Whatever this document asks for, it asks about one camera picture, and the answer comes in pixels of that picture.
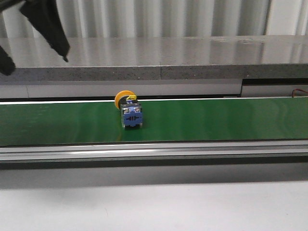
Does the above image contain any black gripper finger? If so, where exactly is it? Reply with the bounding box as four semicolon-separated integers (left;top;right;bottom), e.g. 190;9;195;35
20;0;70;62
0;46;16;76

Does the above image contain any yellow push button switch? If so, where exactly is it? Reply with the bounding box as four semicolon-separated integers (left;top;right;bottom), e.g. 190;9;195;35
115;90;143;129

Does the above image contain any grey stone counter ledge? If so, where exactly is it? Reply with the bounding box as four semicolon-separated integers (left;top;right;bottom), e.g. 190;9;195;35
0;36;308;99

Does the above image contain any green conveyor belt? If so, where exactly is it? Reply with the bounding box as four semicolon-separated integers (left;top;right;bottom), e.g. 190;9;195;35
0;97;308;169

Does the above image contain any red wire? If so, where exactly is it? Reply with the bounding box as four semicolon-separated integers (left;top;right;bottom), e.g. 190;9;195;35
292;89;308;98

